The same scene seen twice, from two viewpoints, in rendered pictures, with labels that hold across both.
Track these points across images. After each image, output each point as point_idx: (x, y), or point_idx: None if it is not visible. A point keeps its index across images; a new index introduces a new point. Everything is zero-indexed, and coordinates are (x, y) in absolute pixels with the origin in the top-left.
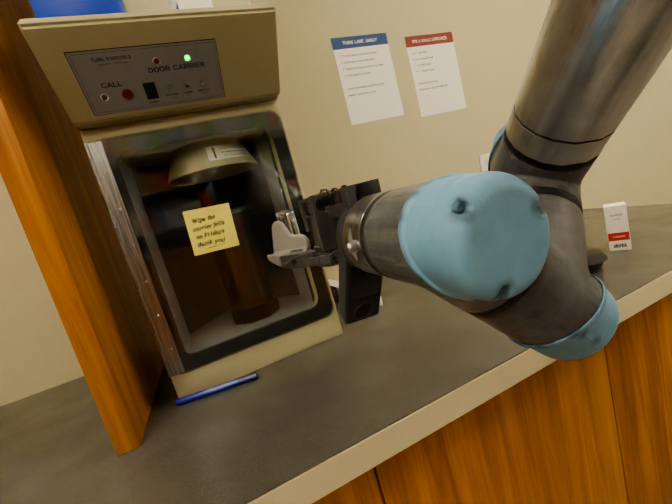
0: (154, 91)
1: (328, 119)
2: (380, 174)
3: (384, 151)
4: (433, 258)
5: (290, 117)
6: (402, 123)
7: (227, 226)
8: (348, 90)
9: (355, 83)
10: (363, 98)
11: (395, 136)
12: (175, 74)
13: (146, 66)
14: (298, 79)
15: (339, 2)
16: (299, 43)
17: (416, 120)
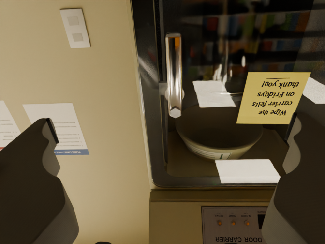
0: (260, 221)
1: (93, 109)
2: (39, 57)
3: (37, 77)
4: None
5: (124, 114)
6: (22, 98)
7: (251, 99)
8: (75, 126)
9: (69, 129)
10: (62, 119)
11: (28, 88)
12: (240, 233)
13: (262, 243)
14: (114, 135)
15: (82, 170)
16: (111, 153)
17: (8, 98)
